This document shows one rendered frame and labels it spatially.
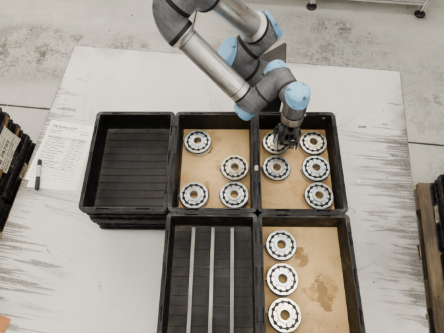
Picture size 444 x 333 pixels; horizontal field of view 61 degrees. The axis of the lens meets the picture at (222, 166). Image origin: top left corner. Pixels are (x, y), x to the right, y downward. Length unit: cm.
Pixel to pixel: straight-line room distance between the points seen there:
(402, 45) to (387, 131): 148
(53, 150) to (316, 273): 118
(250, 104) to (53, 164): 90
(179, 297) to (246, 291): 22
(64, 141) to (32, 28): 178
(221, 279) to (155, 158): 52
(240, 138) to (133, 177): 44
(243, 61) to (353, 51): 166
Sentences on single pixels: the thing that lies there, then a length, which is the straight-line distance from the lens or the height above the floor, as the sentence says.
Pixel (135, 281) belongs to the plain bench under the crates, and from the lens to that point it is 146.
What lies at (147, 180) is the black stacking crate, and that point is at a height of 83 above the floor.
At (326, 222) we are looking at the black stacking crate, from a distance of 133.
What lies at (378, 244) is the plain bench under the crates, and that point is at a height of 70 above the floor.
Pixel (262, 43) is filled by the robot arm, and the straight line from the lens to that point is 145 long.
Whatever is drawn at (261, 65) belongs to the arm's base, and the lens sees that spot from 155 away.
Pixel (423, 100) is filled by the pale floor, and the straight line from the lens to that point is 292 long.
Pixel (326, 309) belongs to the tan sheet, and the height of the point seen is 83.
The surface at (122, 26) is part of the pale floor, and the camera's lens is 319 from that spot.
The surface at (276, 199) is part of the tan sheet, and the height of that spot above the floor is 83.
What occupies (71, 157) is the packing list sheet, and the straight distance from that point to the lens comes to 172.
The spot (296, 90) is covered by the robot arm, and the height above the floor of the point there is 120.
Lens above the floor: 210
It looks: 64 degrees down
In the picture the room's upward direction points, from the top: 2 degrees counter-clockwise
